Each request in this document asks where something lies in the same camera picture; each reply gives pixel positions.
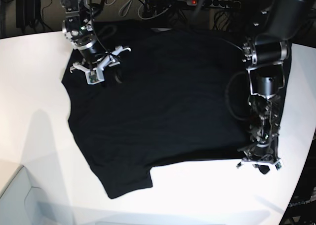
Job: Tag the black power strip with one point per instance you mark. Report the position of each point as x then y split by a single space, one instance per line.
228 4

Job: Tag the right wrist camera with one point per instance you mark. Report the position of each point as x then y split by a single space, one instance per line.
94 77

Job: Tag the black printed t-shirt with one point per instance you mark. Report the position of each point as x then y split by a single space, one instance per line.
177 103

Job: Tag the black device on floor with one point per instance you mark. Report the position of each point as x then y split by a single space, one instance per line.
27 13

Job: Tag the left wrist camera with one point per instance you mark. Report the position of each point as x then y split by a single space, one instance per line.
278 165

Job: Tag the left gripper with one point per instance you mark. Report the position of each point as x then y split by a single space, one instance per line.
261 156

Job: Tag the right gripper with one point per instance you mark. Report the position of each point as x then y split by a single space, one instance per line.
109 60

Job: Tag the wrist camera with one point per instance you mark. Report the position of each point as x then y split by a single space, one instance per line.
94 77
278 165

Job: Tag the grey plastic bin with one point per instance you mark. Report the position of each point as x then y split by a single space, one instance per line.
19 203

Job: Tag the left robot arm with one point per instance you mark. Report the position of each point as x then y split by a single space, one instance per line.
268 27

